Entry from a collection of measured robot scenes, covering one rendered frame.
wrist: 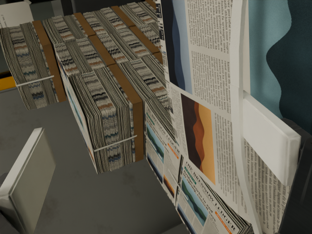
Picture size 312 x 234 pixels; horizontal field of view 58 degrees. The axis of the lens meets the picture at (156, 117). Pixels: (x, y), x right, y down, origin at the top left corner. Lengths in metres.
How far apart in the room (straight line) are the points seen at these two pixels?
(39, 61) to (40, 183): 1.42
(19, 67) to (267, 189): 1.44
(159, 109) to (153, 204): 2.70
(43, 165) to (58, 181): 3.39
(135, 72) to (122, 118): 0.24
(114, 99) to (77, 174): 2.51
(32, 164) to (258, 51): 0.16
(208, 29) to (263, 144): 0.12
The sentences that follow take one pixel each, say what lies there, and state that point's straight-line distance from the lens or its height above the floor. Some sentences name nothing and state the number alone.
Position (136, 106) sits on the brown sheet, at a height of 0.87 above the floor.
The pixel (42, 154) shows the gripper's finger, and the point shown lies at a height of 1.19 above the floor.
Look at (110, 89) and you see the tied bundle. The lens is 1.18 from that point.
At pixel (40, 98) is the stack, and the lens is 1.71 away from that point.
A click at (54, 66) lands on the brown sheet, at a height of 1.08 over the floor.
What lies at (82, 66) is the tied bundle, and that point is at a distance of 1.33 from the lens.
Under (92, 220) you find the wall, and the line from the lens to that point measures 3.59.
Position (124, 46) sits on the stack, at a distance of 1.46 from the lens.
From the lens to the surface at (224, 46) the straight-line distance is 0.23.
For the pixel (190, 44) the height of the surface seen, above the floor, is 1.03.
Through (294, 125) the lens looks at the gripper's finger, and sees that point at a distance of 0.18.
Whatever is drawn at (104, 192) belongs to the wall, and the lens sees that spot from 3.58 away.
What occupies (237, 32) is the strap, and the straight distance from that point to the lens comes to 0.18.
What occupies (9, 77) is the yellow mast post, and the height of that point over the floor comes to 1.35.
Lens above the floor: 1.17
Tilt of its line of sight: 19 degrees down
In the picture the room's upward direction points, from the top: 109 degrees counter-clockwise
